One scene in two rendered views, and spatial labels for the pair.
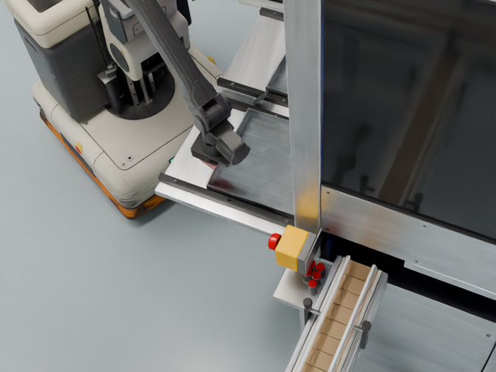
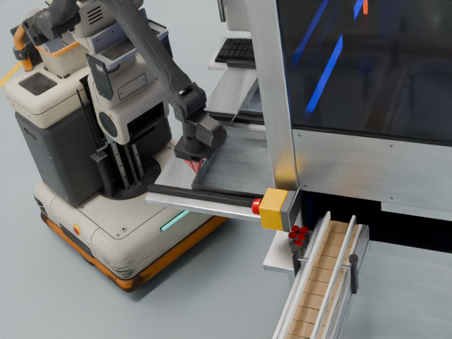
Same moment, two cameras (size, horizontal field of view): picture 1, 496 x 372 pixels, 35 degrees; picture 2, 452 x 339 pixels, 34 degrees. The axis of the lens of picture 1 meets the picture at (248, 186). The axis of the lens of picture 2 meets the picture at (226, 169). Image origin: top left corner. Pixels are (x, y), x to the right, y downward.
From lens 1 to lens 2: 0.57 m
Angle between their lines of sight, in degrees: 17
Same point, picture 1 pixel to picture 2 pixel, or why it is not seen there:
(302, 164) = (272, 107)
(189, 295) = not seen: outside the picture
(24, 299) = not seen: outside the picture
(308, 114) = (270, 40)
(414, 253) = (388, 187)
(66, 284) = not seen: outside the picture
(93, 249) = (94, 325)
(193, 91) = (170, 79)
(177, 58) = (154, 50)
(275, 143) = (251, 151)
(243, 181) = (224, 181)
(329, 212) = (304, 162)
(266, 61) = (236, 96)
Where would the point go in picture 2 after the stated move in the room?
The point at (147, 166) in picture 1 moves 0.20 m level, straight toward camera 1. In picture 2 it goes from (140, 234) to (157, 268)
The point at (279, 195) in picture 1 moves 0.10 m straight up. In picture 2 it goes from (259, 187) to (254, 159)
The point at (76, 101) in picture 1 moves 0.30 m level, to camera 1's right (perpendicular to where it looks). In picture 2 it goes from (72, 183) to (147, 165)
